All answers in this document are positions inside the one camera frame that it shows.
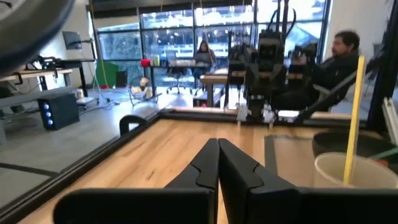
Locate black monitor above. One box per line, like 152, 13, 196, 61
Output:
62, 30, 83, 51

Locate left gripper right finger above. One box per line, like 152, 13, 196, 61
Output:
218, 138, 398, 224

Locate wooden desk black legs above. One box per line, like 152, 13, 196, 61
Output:
0, 68, 74, 93

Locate blurred black cable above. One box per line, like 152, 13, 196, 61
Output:
0, 0, 77, 79

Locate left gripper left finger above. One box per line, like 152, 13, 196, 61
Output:
52, 138, 221, 224

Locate reclined chair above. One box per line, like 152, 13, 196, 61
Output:
292, 70, 359, 124

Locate black frame handle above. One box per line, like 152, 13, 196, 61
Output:
119, 114, 148, 137

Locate long desk by window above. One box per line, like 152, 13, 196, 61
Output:
148, 59, 213, 98

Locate black bowl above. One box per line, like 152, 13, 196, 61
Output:
312, 130, 398, 175

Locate green panel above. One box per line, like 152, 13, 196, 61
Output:
95, 60, 121, 89

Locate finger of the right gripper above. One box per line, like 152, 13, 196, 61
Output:
235, 103, 250, 127
262, 103, 277, 129

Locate black upright frame post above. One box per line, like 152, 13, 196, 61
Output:
366, 0, 398, 133

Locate person leaning in chair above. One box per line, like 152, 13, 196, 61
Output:
272, 29, 361, 112

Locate grey laptop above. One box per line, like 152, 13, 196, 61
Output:
193, 52, 213, 65

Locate beige paper cup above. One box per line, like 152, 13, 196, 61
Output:
313, 151, 398, 190

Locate black office chair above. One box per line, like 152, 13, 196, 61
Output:
164, 50, 188, 95

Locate white aluminium bar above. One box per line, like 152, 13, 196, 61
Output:
381, 96, 398, 147

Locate wooden table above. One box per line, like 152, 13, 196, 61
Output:
199, 68, 249, 108

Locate small black box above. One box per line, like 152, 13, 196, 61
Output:
115, 70, 129, 88

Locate black computer box blue lights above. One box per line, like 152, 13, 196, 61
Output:
37, 93, 80, 131

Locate yellow straw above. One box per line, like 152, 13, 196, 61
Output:
343, 55, 367, 187

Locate person seated at desk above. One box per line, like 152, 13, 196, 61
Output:
192, 39, 217, 80

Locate wire floor fan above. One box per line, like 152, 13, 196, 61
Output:
128, 75, 160, 107

